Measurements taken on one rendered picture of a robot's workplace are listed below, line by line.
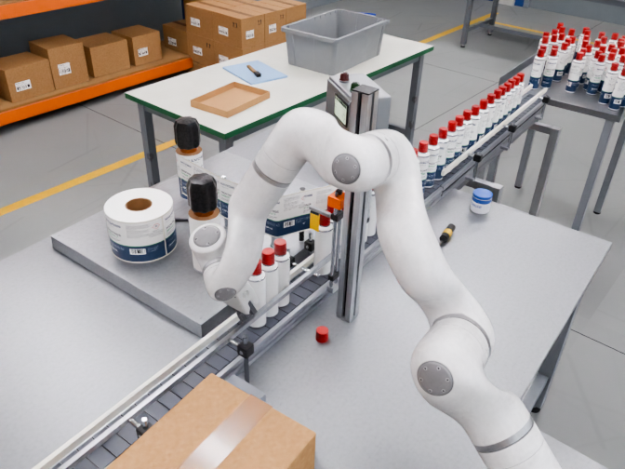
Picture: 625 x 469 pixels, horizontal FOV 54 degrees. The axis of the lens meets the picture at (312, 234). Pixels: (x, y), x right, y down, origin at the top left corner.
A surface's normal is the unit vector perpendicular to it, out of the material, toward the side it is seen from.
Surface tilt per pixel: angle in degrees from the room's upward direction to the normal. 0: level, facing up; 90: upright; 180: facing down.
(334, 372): 0
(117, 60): 90
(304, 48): 95
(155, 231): 90
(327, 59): 95
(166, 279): 0
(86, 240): 0
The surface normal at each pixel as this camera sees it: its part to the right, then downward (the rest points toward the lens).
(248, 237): 0.57, -0.03
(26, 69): 0.79, 0.36
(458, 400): -0.04, 0.71
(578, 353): 0.03, -0.83
